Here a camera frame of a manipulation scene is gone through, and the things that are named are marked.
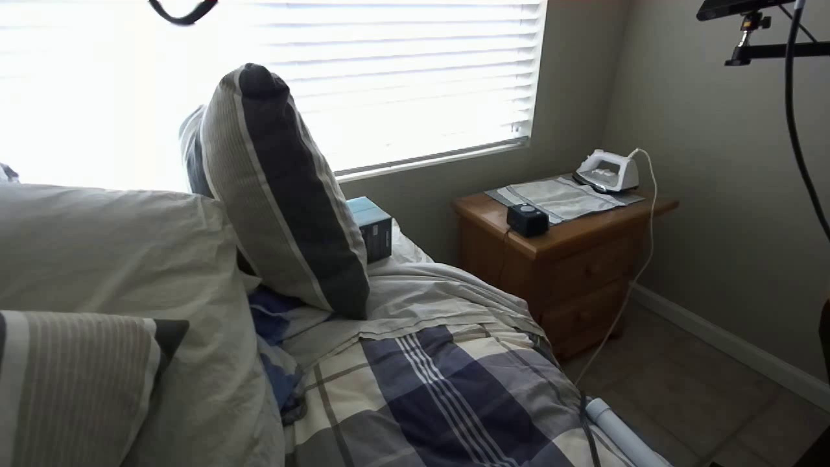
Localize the teal tissue box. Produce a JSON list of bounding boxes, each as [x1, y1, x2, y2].
[[349, 196, 392, 265]]

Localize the white bed sheet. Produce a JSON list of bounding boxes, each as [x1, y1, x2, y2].
[[370, 225, 501, 296]]

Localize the black alarm clock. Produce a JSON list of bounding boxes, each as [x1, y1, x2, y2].
[[507, 205, 550, 238]]

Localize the striped white cloth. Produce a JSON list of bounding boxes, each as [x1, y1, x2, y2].
[[489, 177, 641, 223]]

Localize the wooden nightstand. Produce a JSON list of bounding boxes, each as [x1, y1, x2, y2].
[[455, 195, 676, 358]]

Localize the plaid bed blanket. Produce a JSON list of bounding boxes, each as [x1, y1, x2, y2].
[[253, 271, 633, 467]]

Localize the striped grey white pillow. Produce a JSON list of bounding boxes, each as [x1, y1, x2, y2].
[[200, 64, 370, 319]]

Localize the white clothes iron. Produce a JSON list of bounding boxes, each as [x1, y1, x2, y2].
[[576, 150, 639, 195]]

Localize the blue crumpled cloth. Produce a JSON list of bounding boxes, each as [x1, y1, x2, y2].
[[179, 105, 211, 196]]

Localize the large beige pillow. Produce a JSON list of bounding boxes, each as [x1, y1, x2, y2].
[[0, 183, 287, 467]]

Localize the light blue rolled tube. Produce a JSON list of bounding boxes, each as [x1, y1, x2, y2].
[[586, 397, 673, 467]]

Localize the window blinds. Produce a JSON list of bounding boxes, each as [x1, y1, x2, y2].
[[0, 0, 550, 188]]

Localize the small striped beige pillow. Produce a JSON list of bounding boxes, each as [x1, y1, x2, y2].
[[0, 312, 189, 467]]

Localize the white iron cord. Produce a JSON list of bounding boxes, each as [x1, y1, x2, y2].
[[574, 144, 661, 392]]

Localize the camera mount stand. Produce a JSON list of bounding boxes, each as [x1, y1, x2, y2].
[[695, 0, 830, 66]]

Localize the black hanging cable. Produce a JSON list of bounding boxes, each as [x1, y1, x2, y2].
[[781, 0, 830, 243]]

